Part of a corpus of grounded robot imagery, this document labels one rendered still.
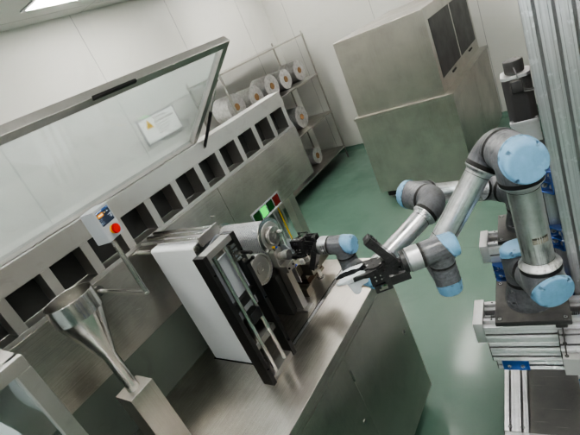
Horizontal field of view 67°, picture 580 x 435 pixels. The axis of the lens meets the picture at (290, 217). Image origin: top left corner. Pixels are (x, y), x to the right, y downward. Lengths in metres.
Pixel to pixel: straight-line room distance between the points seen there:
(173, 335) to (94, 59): 3.34
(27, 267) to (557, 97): 1.68
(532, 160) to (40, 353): 1.52
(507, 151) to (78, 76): 3.93
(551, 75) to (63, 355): 1.72
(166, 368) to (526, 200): 1.40
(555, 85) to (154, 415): 1.55
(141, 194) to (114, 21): 3.38
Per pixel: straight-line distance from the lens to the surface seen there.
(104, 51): 4.81
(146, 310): 1.79
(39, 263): 1.61
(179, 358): 1.91
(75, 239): 1.66
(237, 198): 2.13
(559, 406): 2.22
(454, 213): 1.43
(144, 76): 1.44
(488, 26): 5.82
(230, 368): 1.81
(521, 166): 1.26
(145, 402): 1.52
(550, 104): 1.56
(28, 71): 4.40
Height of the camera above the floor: 1.93
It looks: 21 degrees down
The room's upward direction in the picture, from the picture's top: 25 degrees counter-clockwise
